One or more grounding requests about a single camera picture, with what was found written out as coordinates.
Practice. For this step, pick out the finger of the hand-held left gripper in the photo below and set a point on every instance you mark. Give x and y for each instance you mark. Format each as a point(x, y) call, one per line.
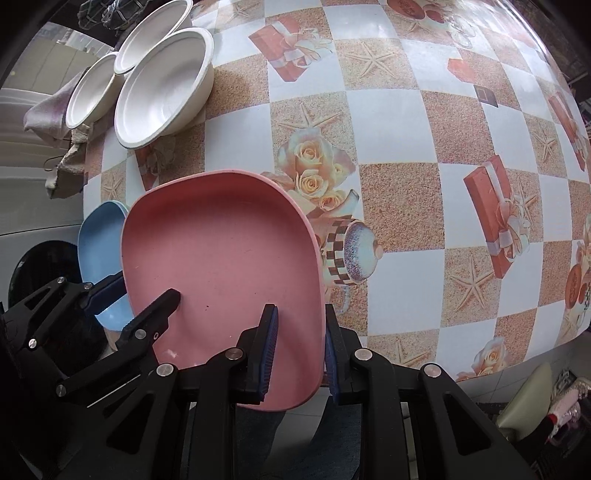
point(108, 294)
point(157, 310)

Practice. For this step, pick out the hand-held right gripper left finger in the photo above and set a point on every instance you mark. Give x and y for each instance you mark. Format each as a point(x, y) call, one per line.
point(271, 353)

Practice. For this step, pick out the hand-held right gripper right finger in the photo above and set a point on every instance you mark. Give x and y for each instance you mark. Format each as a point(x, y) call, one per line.
point(330, 357)

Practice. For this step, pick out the blue plate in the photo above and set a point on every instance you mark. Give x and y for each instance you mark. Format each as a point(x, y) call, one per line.
point(99, 244)

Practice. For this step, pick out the pink plate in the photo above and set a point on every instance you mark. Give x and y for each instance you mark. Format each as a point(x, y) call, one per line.
point(221, 258)

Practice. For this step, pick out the white foam bowl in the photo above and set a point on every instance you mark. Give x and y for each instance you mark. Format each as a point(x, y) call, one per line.
point(161, 87)
point(90, 92)
point(152, 37)

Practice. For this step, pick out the person's jeans leg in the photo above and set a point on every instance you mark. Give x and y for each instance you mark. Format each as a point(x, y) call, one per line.
point(295, 438)

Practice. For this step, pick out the pale pink towel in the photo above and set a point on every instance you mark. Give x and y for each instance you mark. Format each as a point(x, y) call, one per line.
point(46, 115)

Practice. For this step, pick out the cream chair seat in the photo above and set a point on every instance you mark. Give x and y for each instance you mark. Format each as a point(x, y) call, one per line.
point(526, 401)

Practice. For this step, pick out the pink white garment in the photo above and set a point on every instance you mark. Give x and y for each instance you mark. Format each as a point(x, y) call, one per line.
point(570, 406)

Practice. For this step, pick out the printed checkered tablecloth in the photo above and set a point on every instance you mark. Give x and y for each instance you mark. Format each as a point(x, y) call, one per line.
point(392, 115)

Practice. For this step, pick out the dark checkered cloth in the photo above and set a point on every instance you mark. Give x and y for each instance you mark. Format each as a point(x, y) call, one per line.
point(99, 11)

